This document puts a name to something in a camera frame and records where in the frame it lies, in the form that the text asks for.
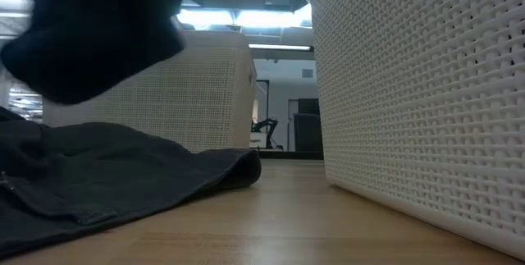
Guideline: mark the dark navy garment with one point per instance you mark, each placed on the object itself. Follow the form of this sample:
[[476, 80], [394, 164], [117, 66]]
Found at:
[[90, 31]]

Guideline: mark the ceiling light panel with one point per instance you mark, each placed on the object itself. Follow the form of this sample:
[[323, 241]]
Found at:
[[254, 19]]

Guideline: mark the dark grey shirt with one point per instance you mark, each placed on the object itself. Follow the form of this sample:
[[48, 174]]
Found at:
[[123, 166]]

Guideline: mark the black background robot arm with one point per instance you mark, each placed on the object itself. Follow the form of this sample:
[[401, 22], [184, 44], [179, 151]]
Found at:
[[268, 124]]

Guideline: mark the white box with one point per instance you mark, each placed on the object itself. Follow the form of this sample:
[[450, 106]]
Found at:
[[257, 141]]

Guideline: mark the white perforated plastic bin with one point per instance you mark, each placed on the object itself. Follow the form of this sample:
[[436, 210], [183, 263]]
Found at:
[[205, 92], [410, 113]]

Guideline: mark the ceiling light strip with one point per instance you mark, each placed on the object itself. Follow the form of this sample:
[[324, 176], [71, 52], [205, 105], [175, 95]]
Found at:
[[279, 47]]

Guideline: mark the black cabinet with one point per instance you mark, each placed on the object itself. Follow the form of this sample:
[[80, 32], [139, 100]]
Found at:
[[307, 131]]

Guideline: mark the wall vent grille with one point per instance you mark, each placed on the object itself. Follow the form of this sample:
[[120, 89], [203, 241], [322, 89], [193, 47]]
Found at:
[[307, 73]]

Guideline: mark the black table frame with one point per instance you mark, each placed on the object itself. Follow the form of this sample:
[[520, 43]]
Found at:
[[287, 155]]

